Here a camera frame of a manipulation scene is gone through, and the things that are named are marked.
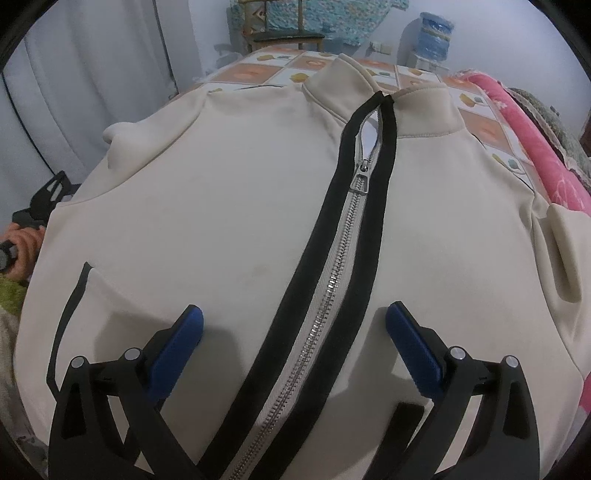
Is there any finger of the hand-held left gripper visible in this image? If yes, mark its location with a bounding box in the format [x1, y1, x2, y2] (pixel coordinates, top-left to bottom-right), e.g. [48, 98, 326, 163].
[30, 171, 81, 209]

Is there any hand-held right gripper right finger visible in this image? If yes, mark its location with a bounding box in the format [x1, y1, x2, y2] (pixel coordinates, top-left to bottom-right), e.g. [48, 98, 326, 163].
[369, 301, 548, 480]

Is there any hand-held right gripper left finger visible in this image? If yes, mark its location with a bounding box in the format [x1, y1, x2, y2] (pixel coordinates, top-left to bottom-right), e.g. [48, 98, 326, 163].
[47, 304, 206, 480]

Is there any cream zip-up jacket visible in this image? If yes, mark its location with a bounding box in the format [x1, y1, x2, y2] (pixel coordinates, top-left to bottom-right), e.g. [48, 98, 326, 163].
[14, 53, 591, 480]

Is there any person's left hand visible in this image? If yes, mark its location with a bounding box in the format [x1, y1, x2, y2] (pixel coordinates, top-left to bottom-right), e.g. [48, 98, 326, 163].
[7, 228, 44, 282]

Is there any green and white fuzzy cloth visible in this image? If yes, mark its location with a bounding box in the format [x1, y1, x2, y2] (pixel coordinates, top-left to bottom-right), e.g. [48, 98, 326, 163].
[0, 279, 28, 416]

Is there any white curtain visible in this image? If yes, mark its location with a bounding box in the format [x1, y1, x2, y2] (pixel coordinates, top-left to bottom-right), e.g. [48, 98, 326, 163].
[0, 0, 178, 217]

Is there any pink floral blanket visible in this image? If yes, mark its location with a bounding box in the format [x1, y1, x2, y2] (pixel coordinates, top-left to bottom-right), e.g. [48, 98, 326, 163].
[466, 69, 591, 222]

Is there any orange checkered bed sheet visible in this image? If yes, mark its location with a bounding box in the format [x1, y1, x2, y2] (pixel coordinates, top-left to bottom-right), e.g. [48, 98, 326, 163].
[182, 48, 536, 190]

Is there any green floral pillow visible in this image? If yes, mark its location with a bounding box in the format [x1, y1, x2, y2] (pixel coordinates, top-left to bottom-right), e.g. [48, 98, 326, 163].
[505, 85, 591, 185]

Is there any wooden chair with black seat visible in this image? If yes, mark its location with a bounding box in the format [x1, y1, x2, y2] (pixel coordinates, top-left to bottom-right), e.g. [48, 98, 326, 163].
[228, 0, 331, 54]

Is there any white water dispenser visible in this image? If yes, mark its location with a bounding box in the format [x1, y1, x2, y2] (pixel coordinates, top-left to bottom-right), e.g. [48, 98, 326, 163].
[406, 51, 451, 77]

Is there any blue water bottle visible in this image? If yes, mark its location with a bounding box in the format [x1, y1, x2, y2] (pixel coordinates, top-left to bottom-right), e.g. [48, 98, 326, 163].
[418, 11, 455, 61]

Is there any turquoise floral hanging cloth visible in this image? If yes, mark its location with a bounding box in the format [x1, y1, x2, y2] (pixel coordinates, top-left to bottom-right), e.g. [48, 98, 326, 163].
[226, 0, 409, 44]

